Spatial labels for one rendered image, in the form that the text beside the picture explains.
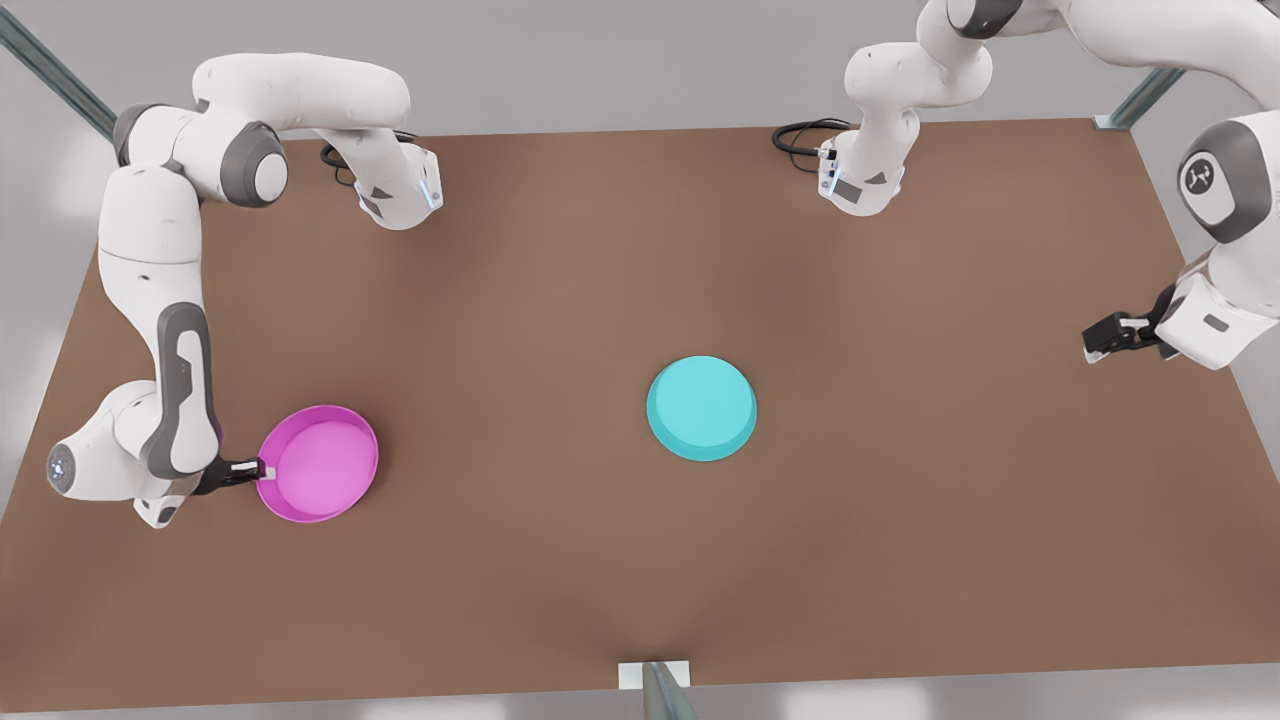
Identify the pink plate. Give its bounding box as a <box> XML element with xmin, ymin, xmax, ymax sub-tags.
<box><xmin>256</xmin><ymin>405</ymin><xmax>380</xmax><ymax>524</ymax></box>

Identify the blue plate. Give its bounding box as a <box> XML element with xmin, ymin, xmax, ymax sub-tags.
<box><xmin>646</xmin><ymin>356</ymin><xmax>758</xmax><ymax>463</ymax></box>

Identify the silver frame post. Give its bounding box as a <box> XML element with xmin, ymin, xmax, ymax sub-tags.
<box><xmin>0</xmin><ymin>8</ymin><xmax>119</xmax><ymax>141</ymax></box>
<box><xmin>618</xmin><ymin>660</ymin><xmax>701</xmax><ymax>720</ymax></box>
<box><xmin>1094</xmin><ymin>68</ymin><xmax>1186</xmax><ymax>131</ymax></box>

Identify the black cable loop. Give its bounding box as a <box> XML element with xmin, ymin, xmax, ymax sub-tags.
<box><xmin>772</xmin><ymin>119</ymin><xmax>859</xmax><ymax>175</ymax></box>
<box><xmin>320</xmin><ymin>130</ymin><xmax>419</xmax><ymax>187</ymax></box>

